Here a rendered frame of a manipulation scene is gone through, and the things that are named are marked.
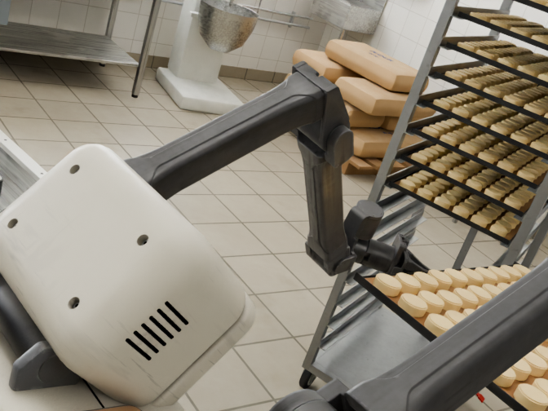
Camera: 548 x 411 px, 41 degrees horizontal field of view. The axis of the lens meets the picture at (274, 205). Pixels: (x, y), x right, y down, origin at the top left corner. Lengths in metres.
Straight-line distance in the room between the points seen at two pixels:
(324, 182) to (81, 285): 0.66
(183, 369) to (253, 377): 2.05
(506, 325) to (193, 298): 0.30
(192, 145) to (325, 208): 0.37
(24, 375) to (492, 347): 0.41
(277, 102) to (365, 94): 3.86
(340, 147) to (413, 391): 0.52
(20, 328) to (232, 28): 4.49
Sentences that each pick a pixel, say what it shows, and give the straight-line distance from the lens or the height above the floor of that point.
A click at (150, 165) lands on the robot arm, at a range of 0.92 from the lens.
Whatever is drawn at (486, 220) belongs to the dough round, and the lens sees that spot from 2.27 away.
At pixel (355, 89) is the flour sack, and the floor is 0.53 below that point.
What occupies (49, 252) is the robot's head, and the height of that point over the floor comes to 1.26.
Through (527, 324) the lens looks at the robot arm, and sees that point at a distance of 0.73.
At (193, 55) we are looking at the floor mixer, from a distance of 5.47.
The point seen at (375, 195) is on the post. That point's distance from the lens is 2.30.
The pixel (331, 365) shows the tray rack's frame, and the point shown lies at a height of 0.15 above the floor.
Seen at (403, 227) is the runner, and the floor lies 0.59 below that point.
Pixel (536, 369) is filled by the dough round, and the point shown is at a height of 1.00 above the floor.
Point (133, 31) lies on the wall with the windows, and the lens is 5.77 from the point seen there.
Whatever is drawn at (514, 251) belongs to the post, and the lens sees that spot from 2.20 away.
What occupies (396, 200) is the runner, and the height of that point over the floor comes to 0.77.
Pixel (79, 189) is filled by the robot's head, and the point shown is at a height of 1.30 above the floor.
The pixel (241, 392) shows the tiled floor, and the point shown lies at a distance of 2.61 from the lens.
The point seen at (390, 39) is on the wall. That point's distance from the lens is 6.11.
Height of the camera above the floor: 1.59
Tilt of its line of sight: 23 degrees down
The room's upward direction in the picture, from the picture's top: 19 degrees clockwise
